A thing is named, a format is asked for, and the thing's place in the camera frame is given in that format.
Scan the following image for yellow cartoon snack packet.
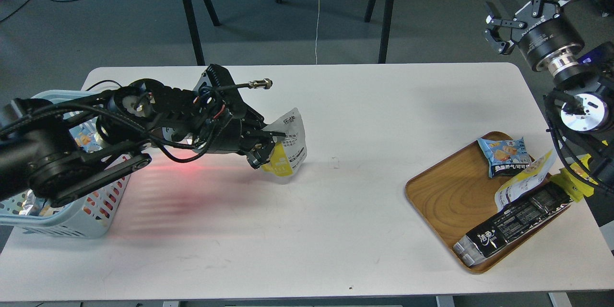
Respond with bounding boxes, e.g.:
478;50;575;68
550;154;597;202

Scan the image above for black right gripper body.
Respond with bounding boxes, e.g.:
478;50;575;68
517;12;585;73

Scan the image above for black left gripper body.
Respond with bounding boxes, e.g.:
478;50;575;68
191;110;269;155

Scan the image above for snacks inside basket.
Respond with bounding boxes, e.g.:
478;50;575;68
18;124;101;217

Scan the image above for white hanging cable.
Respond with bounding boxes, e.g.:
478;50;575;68
315;0;323;65

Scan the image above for white yellow snack bag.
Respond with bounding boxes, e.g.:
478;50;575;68
494;149;557;212

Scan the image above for yellow white snack pouch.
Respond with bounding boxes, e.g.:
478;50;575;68
261;107;307;177

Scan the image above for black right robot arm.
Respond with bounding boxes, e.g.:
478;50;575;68
483;0;614;195

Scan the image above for wooden tray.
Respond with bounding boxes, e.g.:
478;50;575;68
405;141;572;274

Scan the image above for blue snack packet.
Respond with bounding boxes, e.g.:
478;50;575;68
477;138;533;178

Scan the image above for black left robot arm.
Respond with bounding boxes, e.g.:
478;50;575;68
0;64;287;207

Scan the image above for black long snack package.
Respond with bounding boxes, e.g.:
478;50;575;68
452;182;573;266

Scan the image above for light blue plastic basket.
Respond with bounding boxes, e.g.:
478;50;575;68
0;89;130;238

